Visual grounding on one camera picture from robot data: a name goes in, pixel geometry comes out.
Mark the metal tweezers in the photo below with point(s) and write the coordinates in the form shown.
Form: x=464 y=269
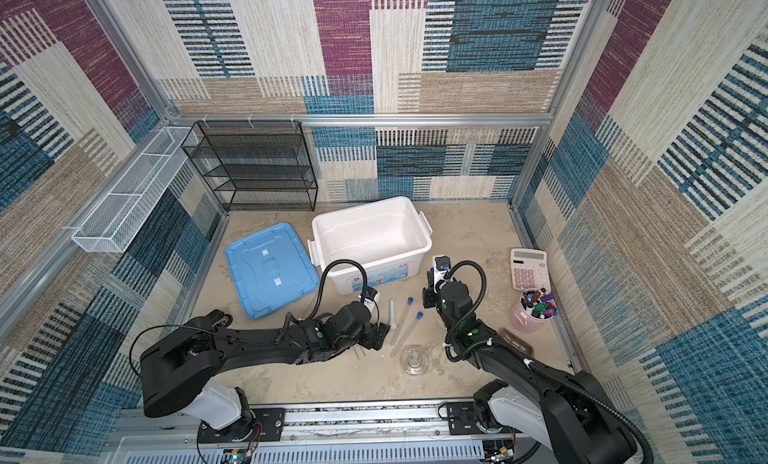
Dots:
x=359 y=351

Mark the pink cup of markers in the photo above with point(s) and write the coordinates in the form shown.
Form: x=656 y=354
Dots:
x=535 y=308

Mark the black wire shelf rack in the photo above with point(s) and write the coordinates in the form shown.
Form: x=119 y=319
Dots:
x=254 y=165

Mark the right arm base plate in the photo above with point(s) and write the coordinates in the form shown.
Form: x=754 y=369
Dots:
x=470 y=418

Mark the glass flask with stopper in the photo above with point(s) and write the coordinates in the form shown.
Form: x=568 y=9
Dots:
x=414 y=360

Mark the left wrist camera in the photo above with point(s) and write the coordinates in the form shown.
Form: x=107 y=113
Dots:
x=370 y=298

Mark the blue plastic bin lid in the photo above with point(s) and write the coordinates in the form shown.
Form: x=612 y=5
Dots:
x=270 y=269

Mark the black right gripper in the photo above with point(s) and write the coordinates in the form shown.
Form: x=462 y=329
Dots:
x=428 y=297

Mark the pink calculator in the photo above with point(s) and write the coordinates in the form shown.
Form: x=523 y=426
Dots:
x=529 y=269

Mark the white plastic storage bin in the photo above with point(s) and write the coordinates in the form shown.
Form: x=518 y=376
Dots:
x=389 y=238

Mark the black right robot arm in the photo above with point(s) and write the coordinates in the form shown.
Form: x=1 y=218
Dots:
x=569 y=414

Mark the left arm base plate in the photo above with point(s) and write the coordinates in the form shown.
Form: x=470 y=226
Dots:
x=261 y=424

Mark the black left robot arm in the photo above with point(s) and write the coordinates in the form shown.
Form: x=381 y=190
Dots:
x=178 y=372

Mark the white mesh wall basket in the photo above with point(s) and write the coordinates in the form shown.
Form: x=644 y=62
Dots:
x=118 y=217

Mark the white ceramic pestle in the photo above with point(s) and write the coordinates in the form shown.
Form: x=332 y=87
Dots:
x=392 y=315

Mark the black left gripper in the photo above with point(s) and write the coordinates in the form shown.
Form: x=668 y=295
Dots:
x=371 y=340

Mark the brown wooden tool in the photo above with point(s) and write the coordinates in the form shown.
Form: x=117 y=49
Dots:
x=516 y=342

